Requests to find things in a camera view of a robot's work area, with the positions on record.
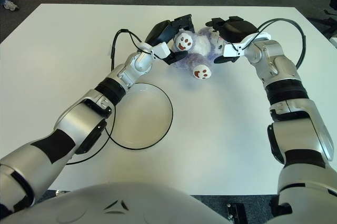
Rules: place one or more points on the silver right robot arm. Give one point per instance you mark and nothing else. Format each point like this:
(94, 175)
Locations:
(279, 71)

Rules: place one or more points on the white plate with black rim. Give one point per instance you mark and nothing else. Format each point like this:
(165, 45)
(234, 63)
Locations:
(147, 118)

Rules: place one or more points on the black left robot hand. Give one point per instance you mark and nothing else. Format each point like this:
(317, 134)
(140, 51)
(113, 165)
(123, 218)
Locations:
(159, 32)

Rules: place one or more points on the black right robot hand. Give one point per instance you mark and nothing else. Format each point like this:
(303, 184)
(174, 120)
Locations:
(237, 30)

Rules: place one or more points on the silver robot torso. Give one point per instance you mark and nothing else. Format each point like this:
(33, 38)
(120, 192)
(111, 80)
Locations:
(131, 208)

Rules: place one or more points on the black equipment stand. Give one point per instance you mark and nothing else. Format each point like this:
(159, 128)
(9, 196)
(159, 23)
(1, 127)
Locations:
(332, 0)

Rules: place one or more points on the purple plush bunny doll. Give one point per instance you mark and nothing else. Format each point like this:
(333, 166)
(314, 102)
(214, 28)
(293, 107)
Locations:
(197, 48)

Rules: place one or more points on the black metal stand part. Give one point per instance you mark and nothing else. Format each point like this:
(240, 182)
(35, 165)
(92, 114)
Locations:
(237, 213)

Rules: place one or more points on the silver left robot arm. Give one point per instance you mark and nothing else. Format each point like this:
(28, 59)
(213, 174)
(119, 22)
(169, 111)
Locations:
(79, 118)

